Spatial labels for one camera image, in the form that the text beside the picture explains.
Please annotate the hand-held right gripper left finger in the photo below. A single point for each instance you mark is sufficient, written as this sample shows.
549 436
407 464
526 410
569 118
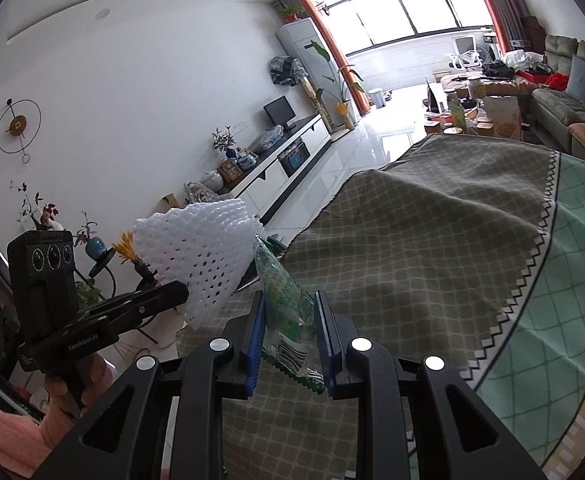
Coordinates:
255 355

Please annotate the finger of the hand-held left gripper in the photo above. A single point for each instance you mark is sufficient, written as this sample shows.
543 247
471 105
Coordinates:
157 297

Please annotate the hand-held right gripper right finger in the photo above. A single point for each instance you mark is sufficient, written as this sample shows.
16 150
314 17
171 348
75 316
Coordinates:
325 350

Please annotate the green snack wrapper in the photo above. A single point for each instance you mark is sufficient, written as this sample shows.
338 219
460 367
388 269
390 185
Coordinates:
282 300

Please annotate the white foam fruit net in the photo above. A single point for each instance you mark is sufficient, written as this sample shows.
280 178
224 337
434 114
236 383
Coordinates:
197 250

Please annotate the person's left forearm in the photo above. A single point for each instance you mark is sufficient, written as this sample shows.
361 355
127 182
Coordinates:
7 440

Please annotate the person's left hand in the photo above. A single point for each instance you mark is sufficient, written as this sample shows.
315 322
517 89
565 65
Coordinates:
57 395

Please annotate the black vase with yellow stalks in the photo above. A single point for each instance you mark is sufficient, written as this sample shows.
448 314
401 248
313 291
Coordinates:
142 266

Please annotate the blue vase with plant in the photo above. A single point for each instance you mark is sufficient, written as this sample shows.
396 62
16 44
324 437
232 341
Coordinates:
94 248

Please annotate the black metal plant stand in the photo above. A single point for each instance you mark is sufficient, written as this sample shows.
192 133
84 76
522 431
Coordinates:
103 260

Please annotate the white vase with red leaves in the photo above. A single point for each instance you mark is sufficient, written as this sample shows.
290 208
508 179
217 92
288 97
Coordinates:
47 217

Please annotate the yellow box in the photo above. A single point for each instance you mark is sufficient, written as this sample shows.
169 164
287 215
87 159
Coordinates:
170 202

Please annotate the wrapped glass jar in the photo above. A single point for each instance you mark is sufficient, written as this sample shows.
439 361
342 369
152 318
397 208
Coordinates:
200 192

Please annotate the white ceramic pot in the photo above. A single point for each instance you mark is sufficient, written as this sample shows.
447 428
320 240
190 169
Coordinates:
211 179

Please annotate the olive patterned tablecloth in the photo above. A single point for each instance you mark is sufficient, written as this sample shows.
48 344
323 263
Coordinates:
422 240

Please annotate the white TV cabinet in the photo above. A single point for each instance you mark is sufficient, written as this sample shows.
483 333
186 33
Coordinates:
267 180

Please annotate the small plant in blue vase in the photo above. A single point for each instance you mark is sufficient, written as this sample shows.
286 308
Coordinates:
230 152

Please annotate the blue and white porcelain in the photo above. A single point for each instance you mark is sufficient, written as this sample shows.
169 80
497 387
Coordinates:
246 160

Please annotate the clear plastic bag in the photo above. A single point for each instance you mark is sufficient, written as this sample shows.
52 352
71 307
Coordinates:
267 139

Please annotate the black monitor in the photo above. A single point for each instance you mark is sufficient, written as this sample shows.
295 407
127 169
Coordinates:
278 110

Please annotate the green patterned tablecloth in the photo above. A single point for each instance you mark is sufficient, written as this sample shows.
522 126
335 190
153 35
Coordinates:
547 310

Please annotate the tall potted plant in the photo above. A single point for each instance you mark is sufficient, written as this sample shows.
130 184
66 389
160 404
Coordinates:
345 115

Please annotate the white bin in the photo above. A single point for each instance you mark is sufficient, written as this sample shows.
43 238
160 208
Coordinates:
376 98

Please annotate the dark hanging bag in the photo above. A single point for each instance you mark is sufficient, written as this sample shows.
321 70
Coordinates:
286 70

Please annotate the green canister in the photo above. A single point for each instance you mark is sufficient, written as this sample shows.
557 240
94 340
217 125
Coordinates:
456 115

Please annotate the brown paper bag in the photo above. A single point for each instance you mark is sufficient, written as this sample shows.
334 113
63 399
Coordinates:
502 117

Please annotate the white standing air conditioner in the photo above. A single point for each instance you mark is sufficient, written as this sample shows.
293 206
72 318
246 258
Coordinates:
297 40

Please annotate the cluttered coffee table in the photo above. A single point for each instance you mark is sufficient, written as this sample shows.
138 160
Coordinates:
462 82

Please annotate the orange and grey curtain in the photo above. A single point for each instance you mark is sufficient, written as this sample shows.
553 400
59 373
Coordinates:
330 40
492 5

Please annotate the small green potted plant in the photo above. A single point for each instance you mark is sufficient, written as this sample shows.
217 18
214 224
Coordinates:
290 11

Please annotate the white office chair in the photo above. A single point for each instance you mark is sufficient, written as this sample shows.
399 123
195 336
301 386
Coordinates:
465 47

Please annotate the green leather sofa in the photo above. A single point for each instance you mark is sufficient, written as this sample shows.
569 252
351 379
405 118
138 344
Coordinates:
552 102

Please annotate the large window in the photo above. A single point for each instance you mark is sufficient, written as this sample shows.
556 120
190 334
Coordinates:
407 10

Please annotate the red cloth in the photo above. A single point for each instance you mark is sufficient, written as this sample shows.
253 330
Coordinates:
557 81

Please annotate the grey blue cushion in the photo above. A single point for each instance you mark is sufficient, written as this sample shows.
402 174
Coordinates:
583 80

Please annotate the round wall clock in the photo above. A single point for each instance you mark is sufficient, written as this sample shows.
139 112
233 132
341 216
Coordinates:
17 125

